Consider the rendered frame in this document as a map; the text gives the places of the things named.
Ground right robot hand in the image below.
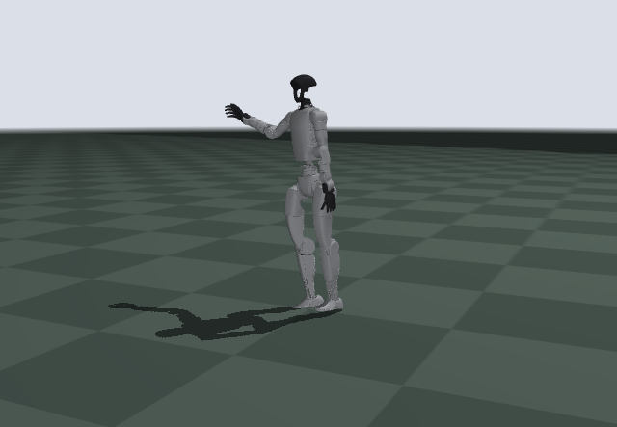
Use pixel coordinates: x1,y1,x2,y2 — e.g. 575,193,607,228
225,104,251,122

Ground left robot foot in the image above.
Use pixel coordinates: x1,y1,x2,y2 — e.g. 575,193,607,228
314,298,343,311

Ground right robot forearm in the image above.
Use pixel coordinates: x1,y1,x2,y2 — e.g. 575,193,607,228
243,116,272,134

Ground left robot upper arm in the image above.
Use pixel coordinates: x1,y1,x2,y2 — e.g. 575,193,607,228
309,110,328,158

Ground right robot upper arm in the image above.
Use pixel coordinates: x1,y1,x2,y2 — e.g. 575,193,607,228
265,112,292,139

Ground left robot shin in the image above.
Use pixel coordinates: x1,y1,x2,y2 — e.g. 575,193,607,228
320,241,340,301

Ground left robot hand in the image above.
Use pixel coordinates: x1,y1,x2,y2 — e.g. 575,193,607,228
320,183,336,213

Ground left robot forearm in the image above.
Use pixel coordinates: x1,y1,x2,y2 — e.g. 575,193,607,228
317,146,334,191

